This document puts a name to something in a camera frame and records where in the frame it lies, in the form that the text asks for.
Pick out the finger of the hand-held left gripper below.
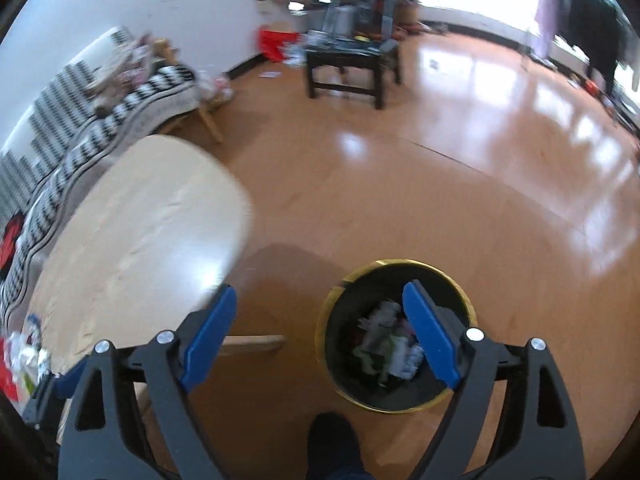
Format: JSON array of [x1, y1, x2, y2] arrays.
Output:
[[24, 360, 88, 431]]

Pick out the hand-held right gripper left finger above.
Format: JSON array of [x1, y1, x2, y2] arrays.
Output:
[[57, 283, 238, 480]]

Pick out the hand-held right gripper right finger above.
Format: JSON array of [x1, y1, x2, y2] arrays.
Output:
[[402, 281, 587, 480]]

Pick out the heap of discarded wrappers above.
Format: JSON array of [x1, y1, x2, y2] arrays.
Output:
[[350, 301, 426, 383]]

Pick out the black gold-rimmed trash bin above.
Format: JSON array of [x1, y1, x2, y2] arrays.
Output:
[[315, 259, 478, 413]]

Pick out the red bear-shaped chair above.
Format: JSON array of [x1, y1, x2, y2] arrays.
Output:
[[0, 337, 17, 398]]

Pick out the clear crumpled plastic bag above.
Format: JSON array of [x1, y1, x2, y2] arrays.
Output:
[[4, 329, 51, 401]]

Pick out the person's black shoe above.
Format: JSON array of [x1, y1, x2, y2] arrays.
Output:
[[306, 412, 366, 480]]

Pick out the red cushion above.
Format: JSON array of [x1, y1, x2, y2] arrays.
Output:
[[0, 214, 22, 267]]

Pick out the black white striped sofa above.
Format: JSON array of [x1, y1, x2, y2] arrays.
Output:
[[0, 26, 201, 331]]

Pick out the white bag bundle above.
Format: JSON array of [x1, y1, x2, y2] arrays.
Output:
[[200, 74, 234, 104]]

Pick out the beige plush toy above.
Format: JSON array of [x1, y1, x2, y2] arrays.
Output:
[[90, 67, 131, 116]]

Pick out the black low table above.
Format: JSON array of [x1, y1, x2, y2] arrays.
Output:
[[304, 40, 402, 111]]

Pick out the pink printed cushion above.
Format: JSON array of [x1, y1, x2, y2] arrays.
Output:
[[120, 35, 161, 81]]

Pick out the scattered papers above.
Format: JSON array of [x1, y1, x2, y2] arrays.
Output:
[[282, 30, 321, 68]]

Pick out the red bag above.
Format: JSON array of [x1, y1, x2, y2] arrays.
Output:
[[258, 27, 302, 62]]

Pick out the pink hanging garment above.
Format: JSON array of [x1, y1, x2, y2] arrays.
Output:
[[534, 0, 560, 60]]

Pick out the wooden sofa frame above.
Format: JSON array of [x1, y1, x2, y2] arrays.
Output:
[[150, 37, 226, 145]]

